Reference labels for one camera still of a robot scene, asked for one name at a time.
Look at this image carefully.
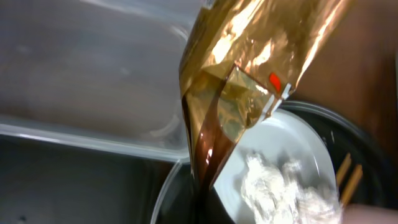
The gold foil wrapper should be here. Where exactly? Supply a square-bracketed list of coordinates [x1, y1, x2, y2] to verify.
[179, 0, 351, 198]

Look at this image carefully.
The white tissue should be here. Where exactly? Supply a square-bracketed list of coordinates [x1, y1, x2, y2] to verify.
[240, 152, 343, 224]

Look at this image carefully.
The clear plastic waste bin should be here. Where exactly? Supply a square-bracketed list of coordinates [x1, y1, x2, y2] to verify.
[1, 0, 202, 162]

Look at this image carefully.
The grey round plate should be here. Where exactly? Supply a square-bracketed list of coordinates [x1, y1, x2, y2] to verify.
[214, 109, 336, 223]

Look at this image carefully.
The round black serving tray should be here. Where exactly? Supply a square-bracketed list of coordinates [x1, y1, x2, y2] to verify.
[151, 101, 397, 224]

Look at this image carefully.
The wooden chopstick left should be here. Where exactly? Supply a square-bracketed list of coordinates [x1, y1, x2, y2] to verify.
[336, 154, 352, 187]

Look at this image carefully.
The wooden chopstick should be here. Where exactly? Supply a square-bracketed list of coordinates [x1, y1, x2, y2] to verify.
[340, 165, 363, 207]
[336, 154, 352, 187]

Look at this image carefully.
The wooden chopstick right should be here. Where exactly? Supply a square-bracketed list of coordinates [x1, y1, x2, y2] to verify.
[340, 165, 363, 207]

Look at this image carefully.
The black rectangular tray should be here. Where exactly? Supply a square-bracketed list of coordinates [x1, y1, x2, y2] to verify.
[1, 136, 171, 224]

